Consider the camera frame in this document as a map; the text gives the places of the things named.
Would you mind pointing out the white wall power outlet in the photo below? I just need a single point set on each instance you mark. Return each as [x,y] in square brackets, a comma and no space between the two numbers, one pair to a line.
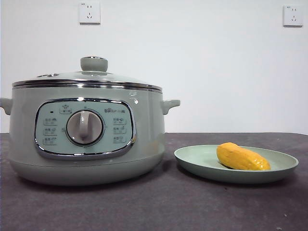
[293,15]
[90,12]

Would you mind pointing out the yellow corn cob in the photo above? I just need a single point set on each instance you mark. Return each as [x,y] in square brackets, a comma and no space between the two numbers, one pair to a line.
[240,157]

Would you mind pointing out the glass lid with green knob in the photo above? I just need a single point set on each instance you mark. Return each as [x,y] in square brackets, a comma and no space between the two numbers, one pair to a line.
[93,65]

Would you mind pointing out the pale green round plate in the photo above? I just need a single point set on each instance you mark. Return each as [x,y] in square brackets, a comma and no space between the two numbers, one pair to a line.
[197,161]

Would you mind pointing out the pale green electric steamer pot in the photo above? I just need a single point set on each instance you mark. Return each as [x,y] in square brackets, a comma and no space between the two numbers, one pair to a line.
[144,144]

